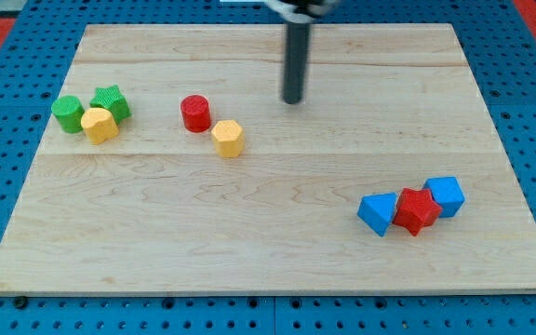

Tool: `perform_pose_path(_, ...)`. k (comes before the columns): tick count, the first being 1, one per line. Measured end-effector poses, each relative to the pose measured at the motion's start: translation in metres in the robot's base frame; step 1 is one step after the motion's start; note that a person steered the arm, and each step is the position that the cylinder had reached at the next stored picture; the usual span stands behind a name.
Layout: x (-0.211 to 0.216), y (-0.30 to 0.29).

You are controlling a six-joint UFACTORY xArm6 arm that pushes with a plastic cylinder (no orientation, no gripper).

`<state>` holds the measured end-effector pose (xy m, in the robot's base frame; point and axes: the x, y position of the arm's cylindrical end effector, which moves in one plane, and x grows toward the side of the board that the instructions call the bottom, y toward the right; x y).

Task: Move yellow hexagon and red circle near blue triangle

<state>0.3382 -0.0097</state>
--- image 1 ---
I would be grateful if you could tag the green star block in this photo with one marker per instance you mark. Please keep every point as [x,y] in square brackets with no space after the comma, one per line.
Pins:
[111,99]

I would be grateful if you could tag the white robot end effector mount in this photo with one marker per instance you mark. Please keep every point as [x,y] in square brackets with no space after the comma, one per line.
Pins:
[301,10]

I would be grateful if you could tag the blue triangle block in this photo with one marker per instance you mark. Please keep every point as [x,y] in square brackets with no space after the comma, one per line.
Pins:
[377,211]

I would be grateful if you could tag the yellow heart block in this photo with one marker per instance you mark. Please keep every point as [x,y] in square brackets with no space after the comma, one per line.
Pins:
[99,125]

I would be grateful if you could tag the blue cube block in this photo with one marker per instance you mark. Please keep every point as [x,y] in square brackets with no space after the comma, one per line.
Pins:
[447,192]

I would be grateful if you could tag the red star block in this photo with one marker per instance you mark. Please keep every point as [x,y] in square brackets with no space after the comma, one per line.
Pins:
[415,210]

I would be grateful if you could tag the red cylinder block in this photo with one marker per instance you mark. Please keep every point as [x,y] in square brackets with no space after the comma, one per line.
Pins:
[196,113]

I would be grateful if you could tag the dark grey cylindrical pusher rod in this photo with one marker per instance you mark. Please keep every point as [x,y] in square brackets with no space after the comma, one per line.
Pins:
[297,44]

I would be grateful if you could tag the yellow hexagon block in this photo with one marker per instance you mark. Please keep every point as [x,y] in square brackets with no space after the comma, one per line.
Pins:
[228,138]

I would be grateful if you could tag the light wooden board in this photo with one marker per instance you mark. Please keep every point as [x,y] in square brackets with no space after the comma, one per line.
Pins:
[156,212]

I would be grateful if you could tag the green cylinder block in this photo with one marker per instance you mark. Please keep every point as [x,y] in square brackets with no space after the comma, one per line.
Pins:
[68,111]

